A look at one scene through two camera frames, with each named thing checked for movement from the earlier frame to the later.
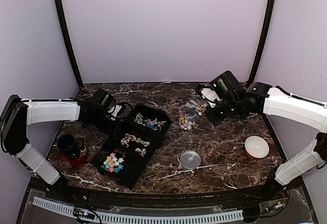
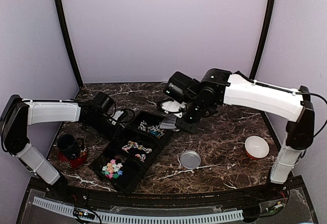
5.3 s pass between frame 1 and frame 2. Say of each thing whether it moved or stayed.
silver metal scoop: moved
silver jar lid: stayed
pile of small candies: moved
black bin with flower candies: moved
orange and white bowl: stayed
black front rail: stayed
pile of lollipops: moved
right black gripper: moved
